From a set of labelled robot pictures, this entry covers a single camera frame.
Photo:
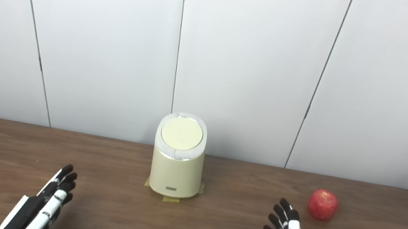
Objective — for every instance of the yellow masking tape piece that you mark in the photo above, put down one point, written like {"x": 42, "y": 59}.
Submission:
{"x": 148, "y": 182}
{"x": 171, "y": 200}
{"x": 201, "y": 189}

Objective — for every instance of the red apple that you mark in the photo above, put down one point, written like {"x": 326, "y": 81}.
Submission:
{"x": 322, "y": 205}

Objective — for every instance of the cream round bin lid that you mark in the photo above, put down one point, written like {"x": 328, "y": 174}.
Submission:
{"x": 182, "y": 133}

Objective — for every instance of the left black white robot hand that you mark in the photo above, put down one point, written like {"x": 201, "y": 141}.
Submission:
{"x": 31, "y": 210}

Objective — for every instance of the cream-colored bin body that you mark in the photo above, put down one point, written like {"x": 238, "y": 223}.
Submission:
{"x": 175, "y": 174}

